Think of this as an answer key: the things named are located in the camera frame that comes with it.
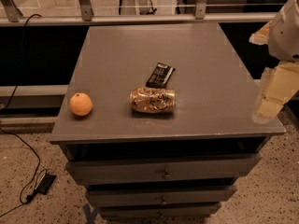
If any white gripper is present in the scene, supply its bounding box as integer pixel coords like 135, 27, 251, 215
249, 0, 299, 119

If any orange soda can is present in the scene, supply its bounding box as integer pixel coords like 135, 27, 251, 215
130, 88, 176, 114

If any black snack bar wrapper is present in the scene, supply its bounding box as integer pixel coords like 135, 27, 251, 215
146, 63, 175, 89

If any grey drawer cabinet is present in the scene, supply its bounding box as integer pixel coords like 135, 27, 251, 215
50, 23, 284, 219

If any orange fruit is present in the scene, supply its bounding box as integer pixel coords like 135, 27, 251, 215
69, 92, 93, 116

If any black power adapter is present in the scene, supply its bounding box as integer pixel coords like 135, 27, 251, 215
35, 174, 56, 195

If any metal railing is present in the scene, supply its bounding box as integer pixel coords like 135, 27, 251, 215
0, 0, 287, 26

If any black floor cable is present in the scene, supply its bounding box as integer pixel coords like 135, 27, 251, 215
0, 13, 49, 218

